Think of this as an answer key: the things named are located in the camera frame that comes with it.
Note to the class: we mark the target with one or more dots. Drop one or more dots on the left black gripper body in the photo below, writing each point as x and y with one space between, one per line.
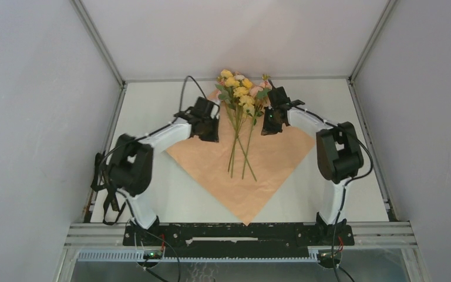
209 131

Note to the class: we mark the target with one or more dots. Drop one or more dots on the white slotted cable duct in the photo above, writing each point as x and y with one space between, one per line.
307 255

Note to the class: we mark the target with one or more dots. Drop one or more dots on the aluminium frame rail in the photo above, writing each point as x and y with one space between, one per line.
356 235

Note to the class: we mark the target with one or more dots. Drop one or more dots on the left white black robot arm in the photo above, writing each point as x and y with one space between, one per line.
126 170

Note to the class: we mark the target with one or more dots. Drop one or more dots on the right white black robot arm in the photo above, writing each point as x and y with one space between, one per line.
339 153

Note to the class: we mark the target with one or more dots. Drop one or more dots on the white pink flower stem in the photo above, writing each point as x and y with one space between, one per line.
229 89

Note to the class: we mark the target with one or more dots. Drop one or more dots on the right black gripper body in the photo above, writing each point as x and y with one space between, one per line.
271 123

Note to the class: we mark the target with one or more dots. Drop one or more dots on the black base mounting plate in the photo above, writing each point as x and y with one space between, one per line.
220 239

